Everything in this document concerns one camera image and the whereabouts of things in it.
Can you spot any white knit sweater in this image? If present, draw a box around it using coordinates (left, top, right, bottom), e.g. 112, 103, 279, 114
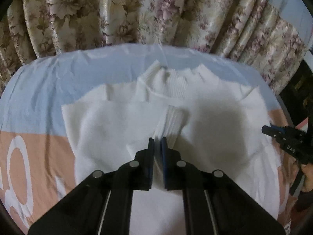
61, 60, 282, 235

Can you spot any person's right hand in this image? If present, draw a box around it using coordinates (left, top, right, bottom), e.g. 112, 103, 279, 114
294, 161, 313, 193

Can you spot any blue and peach bedsheet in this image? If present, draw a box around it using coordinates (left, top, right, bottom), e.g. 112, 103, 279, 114
1, 45, 294, 233

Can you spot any floral curtain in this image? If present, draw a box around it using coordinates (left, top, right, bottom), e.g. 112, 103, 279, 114
1, 0, 312, 94

